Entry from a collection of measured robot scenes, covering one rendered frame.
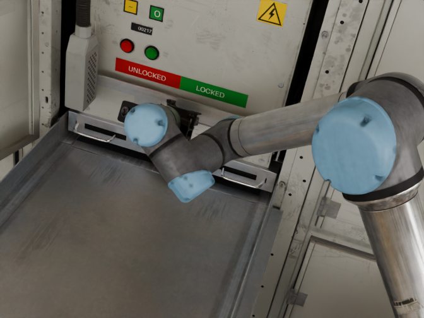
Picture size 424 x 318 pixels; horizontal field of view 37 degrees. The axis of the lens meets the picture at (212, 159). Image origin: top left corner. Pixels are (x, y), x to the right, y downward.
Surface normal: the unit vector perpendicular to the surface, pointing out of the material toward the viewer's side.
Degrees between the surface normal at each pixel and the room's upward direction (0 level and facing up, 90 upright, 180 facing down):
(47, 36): 90
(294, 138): 107
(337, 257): 90
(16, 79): 90
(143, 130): 60
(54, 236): 0
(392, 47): 90
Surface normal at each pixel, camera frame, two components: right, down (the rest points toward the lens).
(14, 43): 0.84, 0.42
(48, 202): 0.15, -0.79
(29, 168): 0.95, 0.29
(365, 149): -0.69, 0.29
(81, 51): -0.16, 0.08
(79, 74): -0.28, 0.54
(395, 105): 0.38, -0.60
